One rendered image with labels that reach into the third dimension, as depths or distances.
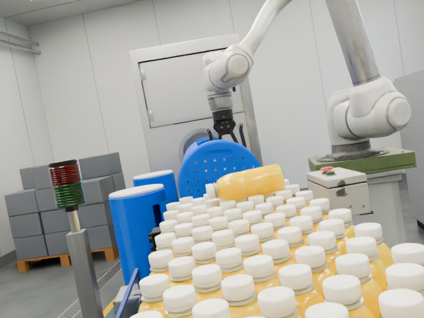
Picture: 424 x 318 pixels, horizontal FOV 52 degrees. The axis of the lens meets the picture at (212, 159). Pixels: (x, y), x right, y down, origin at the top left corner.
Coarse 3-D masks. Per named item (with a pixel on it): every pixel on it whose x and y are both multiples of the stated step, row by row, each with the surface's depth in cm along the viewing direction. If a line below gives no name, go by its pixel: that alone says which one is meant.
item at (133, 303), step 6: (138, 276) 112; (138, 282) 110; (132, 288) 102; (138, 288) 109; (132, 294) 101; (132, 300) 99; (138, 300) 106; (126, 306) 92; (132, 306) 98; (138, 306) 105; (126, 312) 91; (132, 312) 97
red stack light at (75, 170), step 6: (54, 168) 93; (60, 168) 93; (66, 168) 93; (72, 168) 94; (78, 168) 96; (54, 174) 93; (60, 174) 93; (66, 174) 93; (72, 174) 94; (78, 174) 96; (54, 180) 93; (60, 180) 93; (66, 180) 93; (72, 180) 94; (78, 180) 95
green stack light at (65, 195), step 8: (64, 184) 94; (72, 184) 94; (80, 184) 96; (56, 192) 94; (64, 192) 93; (72, 192) 94; (80, 192) 95; (56, 200) 94; (64, 200) 93; (72, 200) 94; (80, 200) 95
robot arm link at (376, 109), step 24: (336, 0) 151; (336, 24) 154; (360, 24) 152; (360, 48) 152; (360, 72) 154; (360, 96) 154; (384, 96) 150; (360, 120) 158; (384, 120) 149; (408, 120) 150
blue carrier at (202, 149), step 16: (192, 144) 204; (208, 144) 140; (224, 144) 141; (240, 144) 142; (192, 160) 140; (208, 160) 141; (224, 160) 142; (240, 160) 141; (256, 160) 142; (192, 176) 141; (208, 176) 141; (192, 192) 141
